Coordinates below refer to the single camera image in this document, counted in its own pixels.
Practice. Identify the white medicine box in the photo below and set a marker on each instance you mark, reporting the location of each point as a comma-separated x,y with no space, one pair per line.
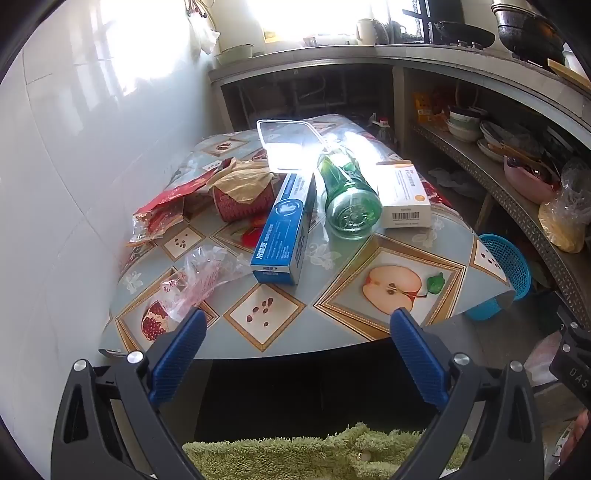
401,194

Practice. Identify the clear red print snack bag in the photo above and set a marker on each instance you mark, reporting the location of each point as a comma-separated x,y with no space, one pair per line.
203,277

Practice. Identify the blue plastic basket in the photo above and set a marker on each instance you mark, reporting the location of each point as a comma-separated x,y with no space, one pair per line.
503,263

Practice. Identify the person's right hand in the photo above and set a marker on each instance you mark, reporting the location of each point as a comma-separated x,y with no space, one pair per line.
582,429

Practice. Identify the pink plastic basin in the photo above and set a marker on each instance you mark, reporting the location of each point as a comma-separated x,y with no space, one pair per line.
531,184

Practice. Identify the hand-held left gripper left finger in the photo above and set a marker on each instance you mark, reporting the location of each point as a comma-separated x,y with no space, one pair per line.
180,355

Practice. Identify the cooking oil bottle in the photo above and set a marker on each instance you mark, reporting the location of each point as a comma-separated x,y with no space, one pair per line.
385,131

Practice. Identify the green basin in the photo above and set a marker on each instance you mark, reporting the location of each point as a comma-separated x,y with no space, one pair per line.
234,54

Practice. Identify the perforated metal shelf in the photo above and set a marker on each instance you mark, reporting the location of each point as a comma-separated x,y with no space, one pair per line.
517,203

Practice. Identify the bag of yellow grain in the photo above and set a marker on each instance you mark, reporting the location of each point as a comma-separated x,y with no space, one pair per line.
563,221

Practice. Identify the white kettle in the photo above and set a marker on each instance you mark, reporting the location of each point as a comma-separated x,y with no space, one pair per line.
364,31

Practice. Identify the orange seasoning packets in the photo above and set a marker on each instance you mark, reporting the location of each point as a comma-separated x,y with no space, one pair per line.
427,106

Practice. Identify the wooden cutting board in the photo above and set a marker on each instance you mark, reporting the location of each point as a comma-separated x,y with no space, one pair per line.
565,67

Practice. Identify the white cloth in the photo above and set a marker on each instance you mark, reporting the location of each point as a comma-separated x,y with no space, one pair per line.
455,181

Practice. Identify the blue toothpaste box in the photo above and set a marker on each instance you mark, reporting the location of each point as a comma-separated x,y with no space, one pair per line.
281,230

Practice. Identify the black cooking pot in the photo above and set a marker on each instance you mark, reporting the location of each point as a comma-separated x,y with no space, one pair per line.
528,34

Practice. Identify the green fleece garment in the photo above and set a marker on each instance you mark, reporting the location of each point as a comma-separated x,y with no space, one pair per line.
300,454

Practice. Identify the stack of plates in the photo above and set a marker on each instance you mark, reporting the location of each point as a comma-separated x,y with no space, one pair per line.
498,138

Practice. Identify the hanging clear plastic bag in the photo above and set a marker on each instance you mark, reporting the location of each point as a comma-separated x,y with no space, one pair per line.
204,34

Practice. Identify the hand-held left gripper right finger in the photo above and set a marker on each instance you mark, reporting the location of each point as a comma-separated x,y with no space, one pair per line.
418,357

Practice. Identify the white pink printed sack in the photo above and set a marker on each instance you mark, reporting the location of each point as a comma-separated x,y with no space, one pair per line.
545,357

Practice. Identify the green plastic bottle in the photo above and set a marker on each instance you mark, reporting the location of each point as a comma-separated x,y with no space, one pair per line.
351,203

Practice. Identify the grey kitchen counter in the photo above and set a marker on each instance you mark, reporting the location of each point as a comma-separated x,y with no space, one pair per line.
351,53

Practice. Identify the red paper cup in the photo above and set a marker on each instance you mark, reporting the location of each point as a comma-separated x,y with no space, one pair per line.
240,207

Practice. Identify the red foil snack bag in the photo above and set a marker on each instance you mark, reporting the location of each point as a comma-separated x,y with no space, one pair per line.
161,212

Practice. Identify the black wok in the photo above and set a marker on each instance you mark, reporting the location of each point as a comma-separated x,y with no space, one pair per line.
464,32

